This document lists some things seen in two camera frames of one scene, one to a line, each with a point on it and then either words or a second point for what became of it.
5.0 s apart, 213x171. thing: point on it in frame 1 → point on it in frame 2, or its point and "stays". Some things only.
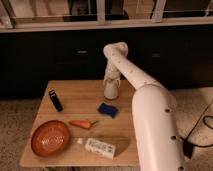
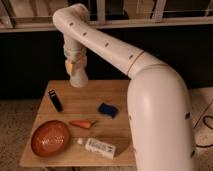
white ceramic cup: [111, 88] → [79, 77]
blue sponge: [107, 109] stays
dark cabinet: [30, 59] stays
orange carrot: [83, 124] stays
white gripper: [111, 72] → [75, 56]
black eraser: [56, 101] stays
